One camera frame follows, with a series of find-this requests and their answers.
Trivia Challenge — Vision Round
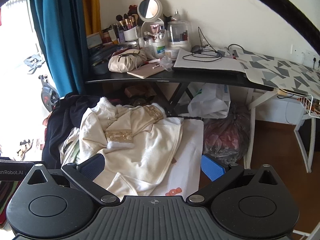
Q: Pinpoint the teal curtain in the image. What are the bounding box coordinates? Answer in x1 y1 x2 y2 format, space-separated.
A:
28 0 88 98

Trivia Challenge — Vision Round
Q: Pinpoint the black cable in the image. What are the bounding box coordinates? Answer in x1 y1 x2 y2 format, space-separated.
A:
182 26 223 62

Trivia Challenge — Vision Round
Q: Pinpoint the white pump lotion bottle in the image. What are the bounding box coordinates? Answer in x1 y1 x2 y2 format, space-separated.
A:
152 34 167 59

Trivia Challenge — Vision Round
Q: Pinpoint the yellow curtain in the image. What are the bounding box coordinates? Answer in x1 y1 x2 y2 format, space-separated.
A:
81 0 102 34

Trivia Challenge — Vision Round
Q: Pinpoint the grey bowl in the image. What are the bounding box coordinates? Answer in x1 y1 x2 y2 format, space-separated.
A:
93 62 108 75

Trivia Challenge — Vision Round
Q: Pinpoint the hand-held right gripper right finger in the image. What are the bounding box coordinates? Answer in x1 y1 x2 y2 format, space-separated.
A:
185 154 283 207

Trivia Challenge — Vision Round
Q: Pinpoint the pink notebook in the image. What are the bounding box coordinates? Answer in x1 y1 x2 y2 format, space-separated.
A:
127 63 166 79

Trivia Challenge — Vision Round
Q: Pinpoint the pile of cosmetics boxes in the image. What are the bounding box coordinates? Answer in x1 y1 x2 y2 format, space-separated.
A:
86 24 125 52

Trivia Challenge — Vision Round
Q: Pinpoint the white wire basket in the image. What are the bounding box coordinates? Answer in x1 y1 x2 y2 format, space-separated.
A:
299 95 320 118

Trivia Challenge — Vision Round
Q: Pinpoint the white table frame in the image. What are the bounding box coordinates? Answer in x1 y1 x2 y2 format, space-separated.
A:
244 90 317 173

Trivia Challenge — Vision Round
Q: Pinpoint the pale striped garment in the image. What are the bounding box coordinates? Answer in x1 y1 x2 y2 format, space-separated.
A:
59 127 83 165

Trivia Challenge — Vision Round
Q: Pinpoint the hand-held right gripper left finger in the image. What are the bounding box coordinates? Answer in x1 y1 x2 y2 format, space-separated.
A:
24 154 120 205

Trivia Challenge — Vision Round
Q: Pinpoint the dark navy garment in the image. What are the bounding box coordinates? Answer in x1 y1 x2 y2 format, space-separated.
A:
41 93 100 169

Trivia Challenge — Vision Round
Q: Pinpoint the white plastic bag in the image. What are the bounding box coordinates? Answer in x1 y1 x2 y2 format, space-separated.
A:
187 82 231 119

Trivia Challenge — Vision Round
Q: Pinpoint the white cup of makeup brushes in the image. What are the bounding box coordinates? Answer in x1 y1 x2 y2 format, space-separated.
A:
115 13 139 42

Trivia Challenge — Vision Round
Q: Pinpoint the dark translucent plastic bag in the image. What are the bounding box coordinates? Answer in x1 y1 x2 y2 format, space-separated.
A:
202 104 252 160

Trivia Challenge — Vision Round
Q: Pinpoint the cream velvet robe gold trim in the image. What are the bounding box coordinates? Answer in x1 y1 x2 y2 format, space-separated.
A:
79 97 184 202

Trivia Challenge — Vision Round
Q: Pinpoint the white wall socket panel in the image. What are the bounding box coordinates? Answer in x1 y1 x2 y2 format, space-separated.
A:
291 44 320 68

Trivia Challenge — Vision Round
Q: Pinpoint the cream pouch bag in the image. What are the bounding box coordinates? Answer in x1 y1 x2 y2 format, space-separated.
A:
108 49 147 73

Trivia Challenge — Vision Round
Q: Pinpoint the black exercise bike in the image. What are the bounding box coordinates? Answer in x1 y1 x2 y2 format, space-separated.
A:
25 55 60 113

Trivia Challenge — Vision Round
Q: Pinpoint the clear cosmetics jar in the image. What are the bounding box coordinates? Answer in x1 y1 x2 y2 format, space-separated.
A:
166 21 192 52

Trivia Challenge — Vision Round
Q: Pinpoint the round white vanity mirror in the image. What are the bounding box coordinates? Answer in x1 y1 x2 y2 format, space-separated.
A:
137 0 167 43

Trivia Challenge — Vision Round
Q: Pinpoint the white cloth with flower print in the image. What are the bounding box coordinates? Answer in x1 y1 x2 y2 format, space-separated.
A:
150 119 204 197

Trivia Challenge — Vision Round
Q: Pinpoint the black desk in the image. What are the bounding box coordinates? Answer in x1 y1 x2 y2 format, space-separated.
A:
85 50 275 120

